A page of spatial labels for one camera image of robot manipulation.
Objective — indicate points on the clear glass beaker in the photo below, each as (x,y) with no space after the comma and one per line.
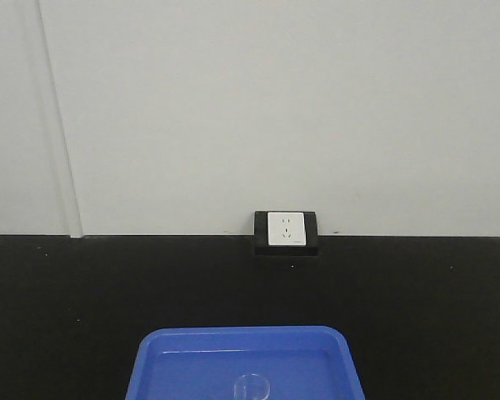
(251,386)

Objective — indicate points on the blue plastic tray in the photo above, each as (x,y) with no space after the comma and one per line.
(300,362)

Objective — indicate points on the black socket mounting box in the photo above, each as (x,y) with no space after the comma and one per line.
(260,236)

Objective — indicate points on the white wall power socket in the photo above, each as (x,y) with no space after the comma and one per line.
(286,229)

